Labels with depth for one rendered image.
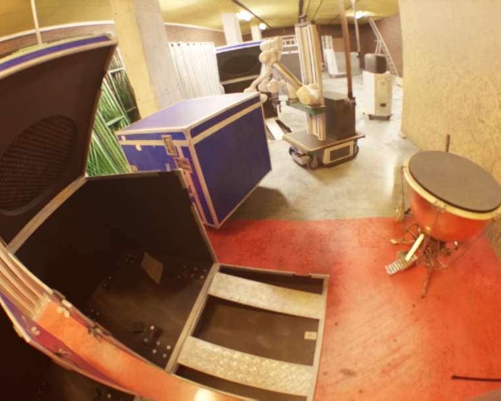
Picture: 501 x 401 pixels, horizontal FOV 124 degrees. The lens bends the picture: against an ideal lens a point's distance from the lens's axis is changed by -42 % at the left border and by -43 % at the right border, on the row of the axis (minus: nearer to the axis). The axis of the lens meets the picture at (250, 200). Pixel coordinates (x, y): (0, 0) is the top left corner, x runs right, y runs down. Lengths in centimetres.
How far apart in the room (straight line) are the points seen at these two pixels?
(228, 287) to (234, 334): 33
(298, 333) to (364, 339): 43
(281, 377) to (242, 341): 35
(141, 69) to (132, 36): 45
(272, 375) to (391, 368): 71
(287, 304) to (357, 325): 49
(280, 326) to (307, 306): 22
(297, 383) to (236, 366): 36
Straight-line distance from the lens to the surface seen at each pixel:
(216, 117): 182
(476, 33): 274
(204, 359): 144
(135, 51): 308
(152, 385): 171
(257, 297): 157
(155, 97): 302
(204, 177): 176
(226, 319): 163
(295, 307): 157
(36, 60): 103
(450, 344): 179
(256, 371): 141
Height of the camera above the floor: 145
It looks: 35 degrees down
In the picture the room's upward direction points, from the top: 12 degrees counter-clockwise
